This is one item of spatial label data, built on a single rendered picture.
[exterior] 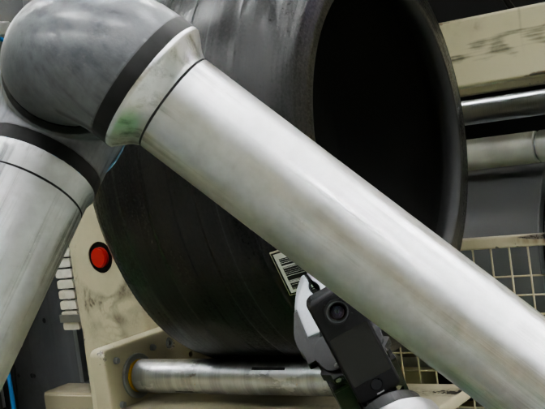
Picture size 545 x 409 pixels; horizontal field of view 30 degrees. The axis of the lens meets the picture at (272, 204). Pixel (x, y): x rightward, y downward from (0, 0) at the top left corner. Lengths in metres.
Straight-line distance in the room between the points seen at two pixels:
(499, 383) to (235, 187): 0.24
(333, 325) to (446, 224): 0.52
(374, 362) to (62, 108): 0.38
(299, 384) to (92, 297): 0.42
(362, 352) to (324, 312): 0.05
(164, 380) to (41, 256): 0.53
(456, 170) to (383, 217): 0.72
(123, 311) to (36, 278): 0.64
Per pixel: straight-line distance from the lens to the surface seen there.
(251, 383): 1.28
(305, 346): 1.04
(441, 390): 1.51
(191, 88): 0.77
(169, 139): 0.77
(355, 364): 0.97
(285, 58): 1.12
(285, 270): 1.12
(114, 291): 1.50
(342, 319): 0.96
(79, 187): 0.89
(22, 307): 0.85
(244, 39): 1.12
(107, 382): 1.38
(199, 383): 1.33
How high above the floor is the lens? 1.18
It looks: 3 degrees down
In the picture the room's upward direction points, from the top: 8 degrees counter-clockwise
